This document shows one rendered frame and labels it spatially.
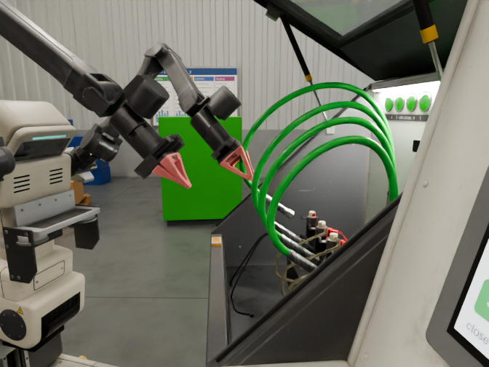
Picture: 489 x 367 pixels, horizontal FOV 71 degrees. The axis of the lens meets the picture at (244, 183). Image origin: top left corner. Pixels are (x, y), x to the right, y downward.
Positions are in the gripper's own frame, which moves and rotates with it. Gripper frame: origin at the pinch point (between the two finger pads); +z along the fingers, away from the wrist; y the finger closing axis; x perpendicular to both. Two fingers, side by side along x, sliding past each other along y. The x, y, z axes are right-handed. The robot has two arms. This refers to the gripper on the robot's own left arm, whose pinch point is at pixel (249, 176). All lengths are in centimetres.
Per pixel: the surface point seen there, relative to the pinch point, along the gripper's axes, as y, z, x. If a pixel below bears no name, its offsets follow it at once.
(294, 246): -11.8, 18.0, 1.0
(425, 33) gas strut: -30.1, 5.0, -35.0
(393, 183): -17.9, 19.8, -20.3
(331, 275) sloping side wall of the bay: -28.8, 22.9, -3.0
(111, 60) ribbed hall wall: 553, -434, 126
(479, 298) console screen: -46, 29, -14
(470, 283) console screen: -45, 28, -15
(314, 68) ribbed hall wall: 625, -156, -166
